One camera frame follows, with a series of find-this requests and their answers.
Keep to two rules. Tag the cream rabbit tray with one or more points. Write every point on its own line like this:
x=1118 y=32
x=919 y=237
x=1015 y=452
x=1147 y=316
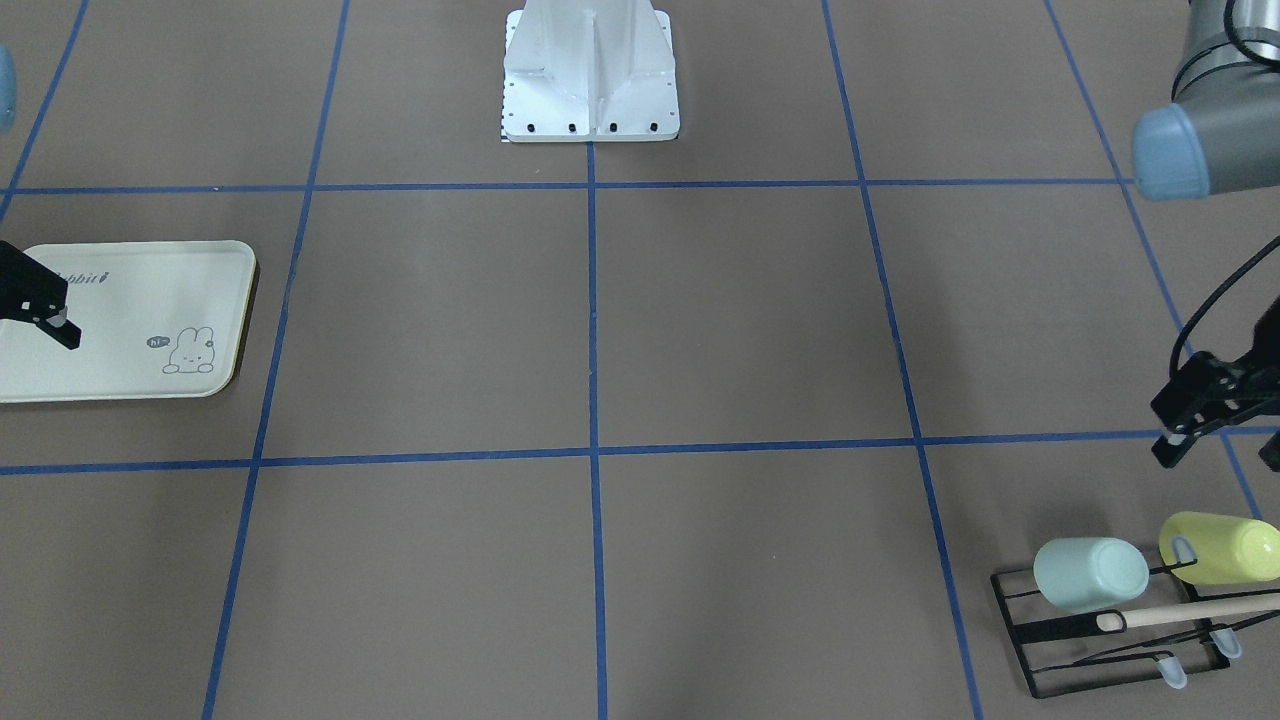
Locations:
x=160 y=319

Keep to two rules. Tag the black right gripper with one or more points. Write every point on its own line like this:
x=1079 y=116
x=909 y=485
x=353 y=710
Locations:
x=27 y=287

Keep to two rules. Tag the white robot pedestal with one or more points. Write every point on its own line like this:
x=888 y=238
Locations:
x=589 y=72

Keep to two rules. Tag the yellow cup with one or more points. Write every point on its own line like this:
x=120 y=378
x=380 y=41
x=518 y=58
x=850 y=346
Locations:
x=1215 y=549

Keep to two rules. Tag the pale green cup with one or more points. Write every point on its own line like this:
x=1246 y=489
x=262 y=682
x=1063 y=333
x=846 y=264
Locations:
x=1086 y=574

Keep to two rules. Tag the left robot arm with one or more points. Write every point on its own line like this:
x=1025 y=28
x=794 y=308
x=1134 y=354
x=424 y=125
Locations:
x=1219 y=133

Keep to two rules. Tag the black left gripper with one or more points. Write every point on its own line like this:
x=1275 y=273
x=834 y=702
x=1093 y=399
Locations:
x=1205 y=392

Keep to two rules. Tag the black wire cup rack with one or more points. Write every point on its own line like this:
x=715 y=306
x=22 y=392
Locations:
x=1185 y=634

